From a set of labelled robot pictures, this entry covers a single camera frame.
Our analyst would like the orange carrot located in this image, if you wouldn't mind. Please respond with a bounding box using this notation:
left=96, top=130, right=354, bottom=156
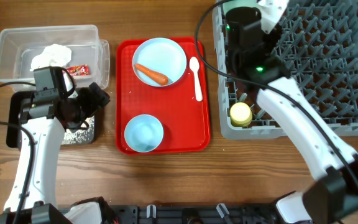
left=135, top=63, right=169, bottom=85

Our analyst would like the white napkin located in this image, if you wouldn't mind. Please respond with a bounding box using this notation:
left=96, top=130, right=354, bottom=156
left=30, top=44, right=71, bottom=71

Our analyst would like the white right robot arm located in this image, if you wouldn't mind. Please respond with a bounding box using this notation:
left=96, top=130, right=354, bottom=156
left=225, top=3, right=358, bottom=223

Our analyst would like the red snack wrapper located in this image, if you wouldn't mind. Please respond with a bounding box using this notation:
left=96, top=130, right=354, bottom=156
left=66, top=65, right=90, bottom=77

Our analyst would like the clear plastic waste bin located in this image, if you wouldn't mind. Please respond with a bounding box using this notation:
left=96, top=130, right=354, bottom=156
left=0, top=25, right=110, bottom=89

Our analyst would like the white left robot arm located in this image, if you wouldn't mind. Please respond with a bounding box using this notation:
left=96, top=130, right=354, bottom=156
left=4, top=83, right=109, bottom=213

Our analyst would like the light blue bowl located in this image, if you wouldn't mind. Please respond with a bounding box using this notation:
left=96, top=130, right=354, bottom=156
left=124, top=114, right=164, bottom=153

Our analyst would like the light blue plate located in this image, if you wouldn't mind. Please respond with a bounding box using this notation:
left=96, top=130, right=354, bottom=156
left=132, top=38, right=187, bottom=87

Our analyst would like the grey dishwasher rack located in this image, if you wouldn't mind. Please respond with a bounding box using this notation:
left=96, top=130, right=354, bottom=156
left=212, top=0, right=358, bottom=139

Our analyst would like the red serving tray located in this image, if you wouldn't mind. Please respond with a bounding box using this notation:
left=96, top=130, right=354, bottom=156
left=116, top=39, right=211, bottom=155

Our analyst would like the white plastic spoon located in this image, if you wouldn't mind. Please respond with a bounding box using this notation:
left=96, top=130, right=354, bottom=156
left=189, top=57, right=203, bottom=101

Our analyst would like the yellow cup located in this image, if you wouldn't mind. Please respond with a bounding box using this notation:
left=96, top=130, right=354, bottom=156
left=229, top=102, right=252, bottom=127

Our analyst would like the white rice pile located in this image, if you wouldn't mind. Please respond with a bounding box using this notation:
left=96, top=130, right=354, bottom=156
left=62, top=116, right=95, bottom=145

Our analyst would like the black food waste tray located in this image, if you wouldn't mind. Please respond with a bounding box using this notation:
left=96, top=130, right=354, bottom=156
left=6, top=88, right=96, bottom=149

